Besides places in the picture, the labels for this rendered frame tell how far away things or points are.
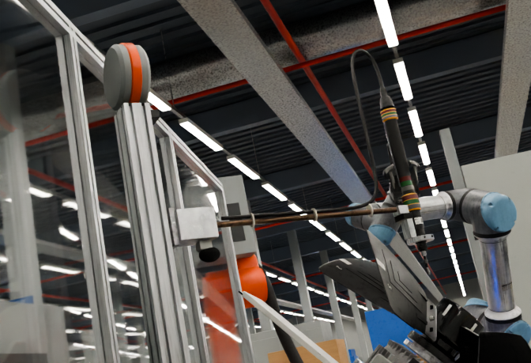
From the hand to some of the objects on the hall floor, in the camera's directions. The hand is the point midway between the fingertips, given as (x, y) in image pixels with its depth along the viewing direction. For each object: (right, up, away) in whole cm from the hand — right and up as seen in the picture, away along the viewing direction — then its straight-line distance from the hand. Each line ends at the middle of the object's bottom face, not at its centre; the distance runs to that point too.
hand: (401, 163), depth 206 cm
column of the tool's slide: (-32, -158, -76) cm, 178 cm away
